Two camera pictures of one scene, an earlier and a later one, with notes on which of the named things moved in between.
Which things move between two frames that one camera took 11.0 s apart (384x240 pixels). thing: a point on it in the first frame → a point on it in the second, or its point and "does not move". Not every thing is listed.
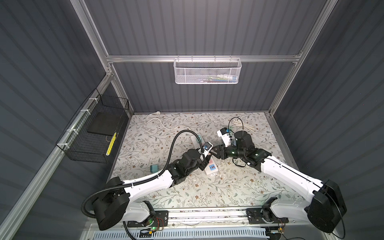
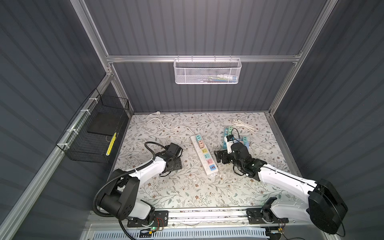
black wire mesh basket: [89, 137] does not move
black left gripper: [195, 150] → [178, 163]
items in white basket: [220, 78] does not move
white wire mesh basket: [207, 70] does not move
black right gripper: [220, 154] → [218, 156]
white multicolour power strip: [210, 166] does not move
